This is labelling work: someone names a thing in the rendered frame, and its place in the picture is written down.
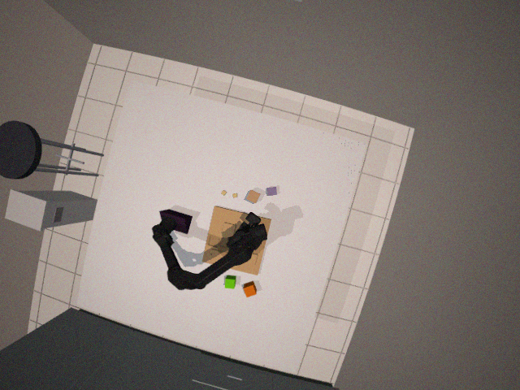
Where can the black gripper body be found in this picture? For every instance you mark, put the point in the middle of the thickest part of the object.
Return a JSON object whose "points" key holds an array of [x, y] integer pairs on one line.
{"points": [[253, 219]]}

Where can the tan puzzle board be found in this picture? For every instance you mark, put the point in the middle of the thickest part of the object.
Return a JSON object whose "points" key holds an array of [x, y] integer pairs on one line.
{"points": [[223, 224]]}

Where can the green block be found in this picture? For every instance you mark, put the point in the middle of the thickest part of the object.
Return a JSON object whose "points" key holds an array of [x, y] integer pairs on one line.
{"points": [[230, 282]]}

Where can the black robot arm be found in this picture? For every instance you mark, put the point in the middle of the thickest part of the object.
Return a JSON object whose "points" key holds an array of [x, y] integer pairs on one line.
{"points": [[243, 244]]}

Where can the orange block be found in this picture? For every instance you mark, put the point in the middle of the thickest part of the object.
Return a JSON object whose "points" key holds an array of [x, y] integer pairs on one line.
{"points": [[250, 289]]}

